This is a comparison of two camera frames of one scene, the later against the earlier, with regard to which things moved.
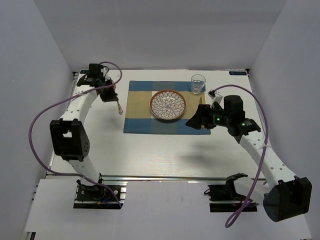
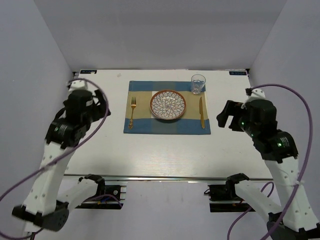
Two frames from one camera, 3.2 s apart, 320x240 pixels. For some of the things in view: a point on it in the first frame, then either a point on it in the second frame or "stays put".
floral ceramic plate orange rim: x=167 y=104 stays put
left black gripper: x=112 y=97 to x=100 y=109
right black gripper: x=202 y=116 to x=233 y=108
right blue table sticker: x=237 y=73 stays put
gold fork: x=120 y=111 to x=133 y=106
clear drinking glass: x=198 y=81 stays put
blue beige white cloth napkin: x=140 y=119 stays put
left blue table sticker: x=84 y=71 stays put
